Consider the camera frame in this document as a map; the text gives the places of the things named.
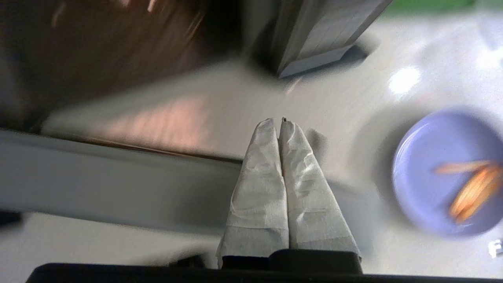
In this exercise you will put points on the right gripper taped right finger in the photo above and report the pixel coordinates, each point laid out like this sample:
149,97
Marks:
310,204

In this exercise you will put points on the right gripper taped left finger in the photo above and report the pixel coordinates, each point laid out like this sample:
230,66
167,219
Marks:
259,196

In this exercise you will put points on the purple plastic plate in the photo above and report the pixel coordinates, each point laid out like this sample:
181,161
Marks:
420,177

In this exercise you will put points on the silver black microwave oven body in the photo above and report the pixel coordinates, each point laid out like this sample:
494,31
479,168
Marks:
322,31

